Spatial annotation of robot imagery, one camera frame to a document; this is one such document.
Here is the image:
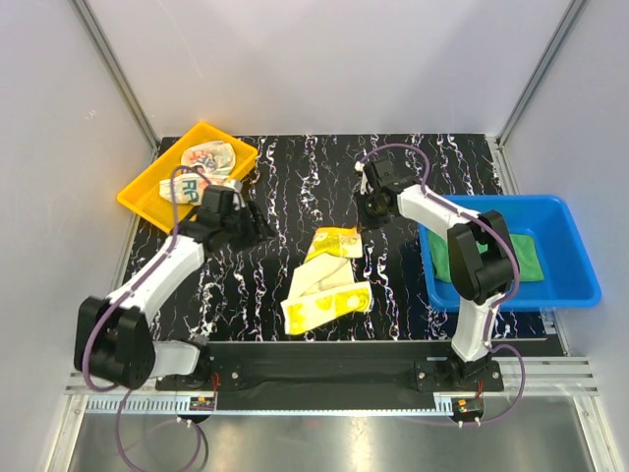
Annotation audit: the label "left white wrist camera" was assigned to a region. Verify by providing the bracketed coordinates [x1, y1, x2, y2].
[223, 179, 244, 208]

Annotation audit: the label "white red printed towel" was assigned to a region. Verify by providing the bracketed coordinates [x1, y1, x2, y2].
[158, 141, 236, 206]

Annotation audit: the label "yellow plastic tray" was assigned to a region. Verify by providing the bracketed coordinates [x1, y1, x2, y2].
[116, 122, 259, 235]

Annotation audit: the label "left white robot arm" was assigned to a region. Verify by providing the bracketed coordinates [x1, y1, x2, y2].
[74, 185, 275, 390]

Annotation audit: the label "yellow patterned towel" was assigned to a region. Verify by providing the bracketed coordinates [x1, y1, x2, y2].
[281, 227, 372, 336]

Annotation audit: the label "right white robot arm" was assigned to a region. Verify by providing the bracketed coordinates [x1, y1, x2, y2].
[355, 159, 520, 390]

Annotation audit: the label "blue plastic bin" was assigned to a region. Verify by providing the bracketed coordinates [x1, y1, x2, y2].
[447, 195, 601, 312]

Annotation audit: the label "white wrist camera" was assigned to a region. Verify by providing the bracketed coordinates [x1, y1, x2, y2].
[223, 179, 244, 208]
[355, 162, 370, 195]

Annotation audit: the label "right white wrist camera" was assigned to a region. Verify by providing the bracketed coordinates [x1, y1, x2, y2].
[355, 162, 370, 195]

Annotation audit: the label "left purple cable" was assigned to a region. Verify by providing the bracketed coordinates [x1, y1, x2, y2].
[82, 164, 247, 470]

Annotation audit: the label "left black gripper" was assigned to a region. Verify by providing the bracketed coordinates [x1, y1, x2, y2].
[221, 200, 277, 253]

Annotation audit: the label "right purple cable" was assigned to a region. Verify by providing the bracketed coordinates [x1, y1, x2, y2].
[354, 144, 527, 427]

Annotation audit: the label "green microfibre towel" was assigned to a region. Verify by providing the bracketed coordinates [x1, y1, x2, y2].
[428, 231, 544, 283]

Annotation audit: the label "purple cable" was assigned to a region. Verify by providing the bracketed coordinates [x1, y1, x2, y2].
[82, 164, 247, 470]
[354, 144, 527, 427]

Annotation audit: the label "aluminium frame rail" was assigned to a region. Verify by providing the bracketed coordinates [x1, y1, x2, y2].
[66, 357, 599, 421]

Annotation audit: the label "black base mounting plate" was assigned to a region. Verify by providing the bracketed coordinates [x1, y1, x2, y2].
[156, 340, 504, 414]

